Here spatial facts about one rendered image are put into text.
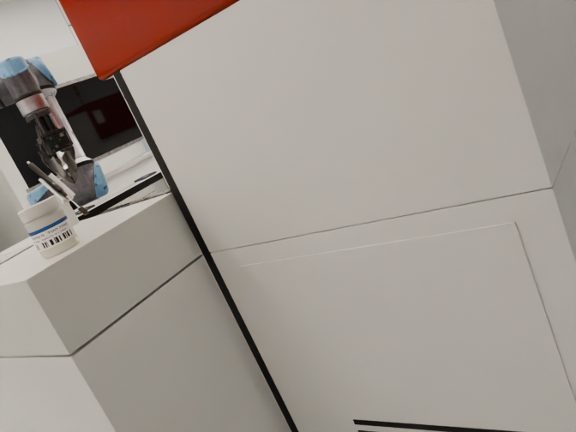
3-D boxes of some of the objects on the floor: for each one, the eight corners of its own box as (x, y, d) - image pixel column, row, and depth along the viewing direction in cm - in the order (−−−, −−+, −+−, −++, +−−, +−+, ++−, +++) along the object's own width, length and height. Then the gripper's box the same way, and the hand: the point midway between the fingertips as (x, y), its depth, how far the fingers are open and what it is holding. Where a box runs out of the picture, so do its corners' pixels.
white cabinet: (428, 380, 183) (334, 153, 163) (271, 692, 111) (71, 357, 92) (281, 377, 223) (192, 195, 203) (98, 605, 152) (-68, 359, 132)
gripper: (24, 116, 146) (63, 189, 151) (57, 104, 150) (94, 174, 155) (20, 122, 153) (57, 190, 158) (51, 109, 157) (87, 177, 162)
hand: (71, 179), depth 158 cm, fingers closed
